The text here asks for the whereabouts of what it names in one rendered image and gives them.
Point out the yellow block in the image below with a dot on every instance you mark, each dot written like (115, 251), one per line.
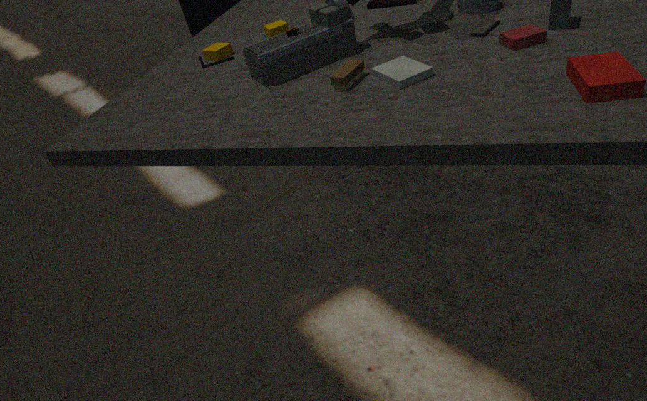
(276, 28)
(217, 51)

